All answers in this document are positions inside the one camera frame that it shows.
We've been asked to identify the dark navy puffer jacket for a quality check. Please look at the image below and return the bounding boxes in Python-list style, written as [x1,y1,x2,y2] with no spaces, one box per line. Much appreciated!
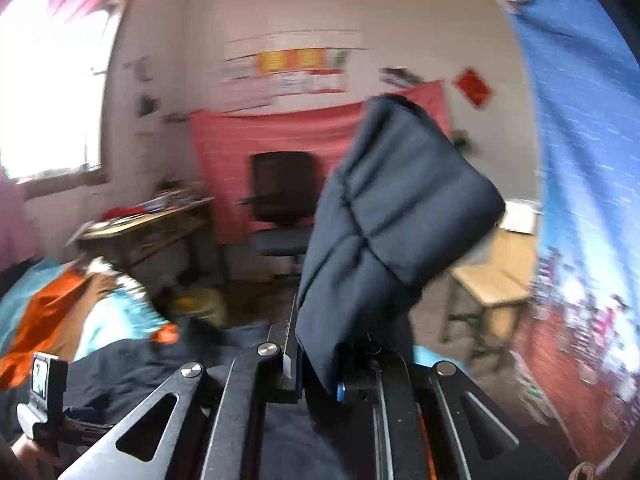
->
[0,93,508,480]

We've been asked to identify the person's left hand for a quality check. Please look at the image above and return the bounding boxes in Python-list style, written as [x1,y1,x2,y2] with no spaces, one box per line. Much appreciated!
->
[11,434,44,474]

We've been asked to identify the colourful striped bed blanket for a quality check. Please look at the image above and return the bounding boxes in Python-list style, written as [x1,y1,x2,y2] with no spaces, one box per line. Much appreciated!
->
[1,258,178,390]

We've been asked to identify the small wooden chair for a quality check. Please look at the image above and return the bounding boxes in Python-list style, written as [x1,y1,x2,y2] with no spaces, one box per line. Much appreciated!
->
[439,199,544,361]

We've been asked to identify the bicycle print blue curtain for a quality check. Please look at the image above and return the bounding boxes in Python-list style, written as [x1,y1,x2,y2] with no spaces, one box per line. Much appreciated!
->
[499,0,639,470]

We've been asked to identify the pink hanging garment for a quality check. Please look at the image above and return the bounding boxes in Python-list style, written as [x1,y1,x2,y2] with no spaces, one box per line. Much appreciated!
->
[0,168,38,271]

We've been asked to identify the wooden desk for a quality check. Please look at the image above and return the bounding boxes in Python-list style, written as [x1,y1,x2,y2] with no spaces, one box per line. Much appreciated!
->
[75,197,229,285]

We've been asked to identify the black office chair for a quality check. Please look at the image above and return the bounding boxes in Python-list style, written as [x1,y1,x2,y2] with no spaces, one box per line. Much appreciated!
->
[238,151,320,276]

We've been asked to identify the pink checked wall cloth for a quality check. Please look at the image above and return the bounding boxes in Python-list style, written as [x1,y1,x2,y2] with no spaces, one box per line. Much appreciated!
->
[188,79,452,246]

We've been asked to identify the red paper wall square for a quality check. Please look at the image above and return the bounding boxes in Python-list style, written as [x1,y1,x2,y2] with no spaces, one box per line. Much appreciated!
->
[452,67,495,110]

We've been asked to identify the wall certificates poster group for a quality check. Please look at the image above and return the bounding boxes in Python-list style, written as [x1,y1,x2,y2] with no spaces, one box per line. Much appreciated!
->
[218,29,363,112]

